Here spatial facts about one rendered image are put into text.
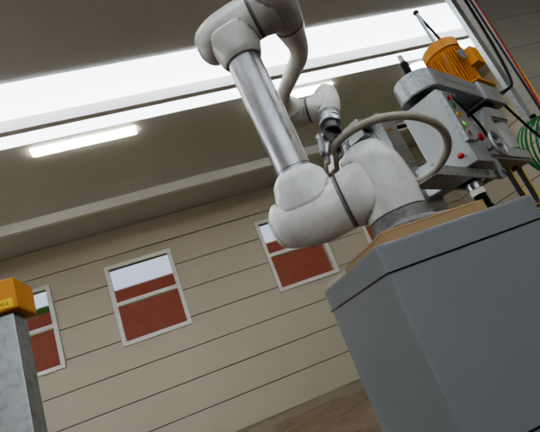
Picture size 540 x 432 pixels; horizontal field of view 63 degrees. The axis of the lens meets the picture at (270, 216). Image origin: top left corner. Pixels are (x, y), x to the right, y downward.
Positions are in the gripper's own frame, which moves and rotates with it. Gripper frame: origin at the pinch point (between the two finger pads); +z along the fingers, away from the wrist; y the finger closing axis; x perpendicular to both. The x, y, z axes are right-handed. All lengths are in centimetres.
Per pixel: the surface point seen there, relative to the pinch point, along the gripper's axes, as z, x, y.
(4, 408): 82, 13, -88
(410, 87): -70, 7, 54
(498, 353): 80, -44, 0
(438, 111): -54, 4, 65
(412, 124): -57, 18, 60
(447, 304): 72, -44, -9
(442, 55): -130, 18, 102
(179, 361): -104, 648, 55
